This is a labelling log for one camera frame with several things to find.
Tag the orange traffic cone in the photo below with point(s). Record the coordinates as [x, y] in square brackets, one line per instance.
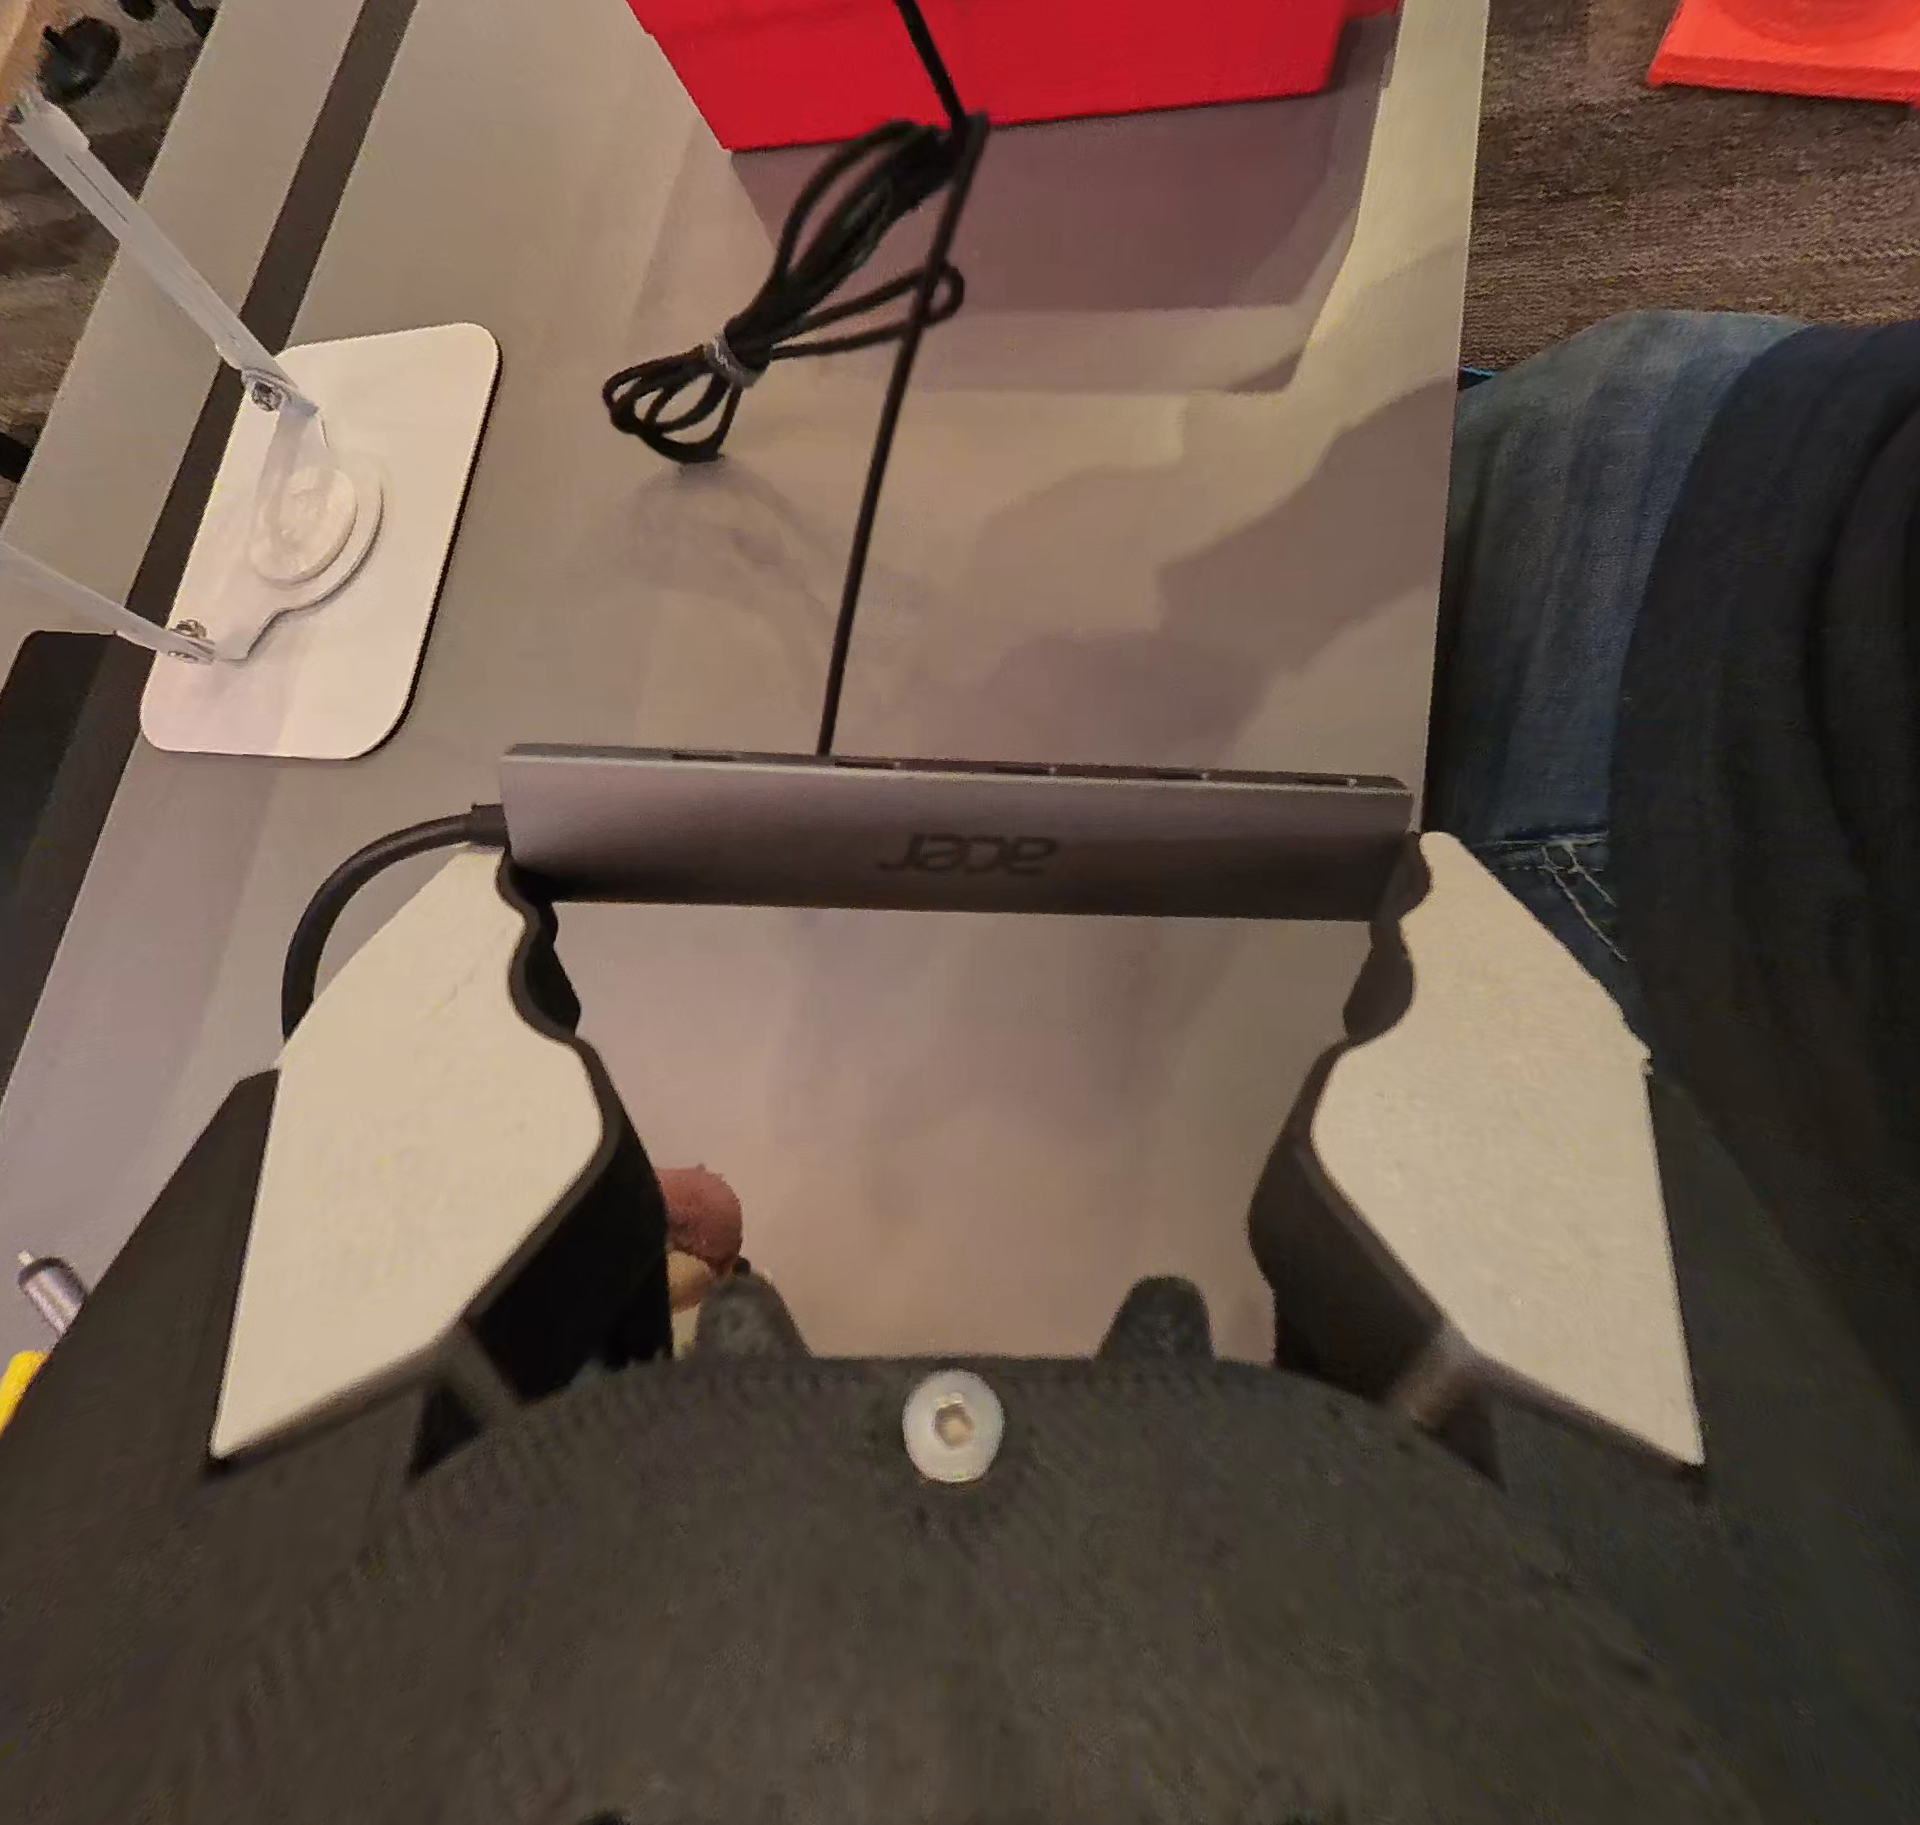
[1800, 10]

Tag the grey usb hub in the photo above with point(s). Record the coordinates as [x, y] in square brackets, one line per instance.
[1142, 822]

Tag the person's left hand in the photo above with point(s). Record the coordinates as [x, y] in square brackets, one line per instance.
[704, 1227]

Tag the white stand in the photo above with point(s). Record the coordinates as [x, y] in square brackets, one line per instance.
[329, 552]

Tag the red plastic bin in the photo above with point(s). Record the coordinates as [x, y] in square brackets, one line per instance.
[1049, 26]

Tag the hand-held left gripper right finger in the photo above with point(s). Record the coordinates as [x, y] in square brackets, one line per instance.
[1515, 1182]

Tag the person's blue jeans leg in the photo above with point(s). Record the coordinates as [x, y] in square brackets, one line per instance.
[1563, 626]

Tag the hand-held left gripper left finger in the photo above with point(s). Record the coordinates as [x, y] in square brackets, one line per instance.
[409, 1196]

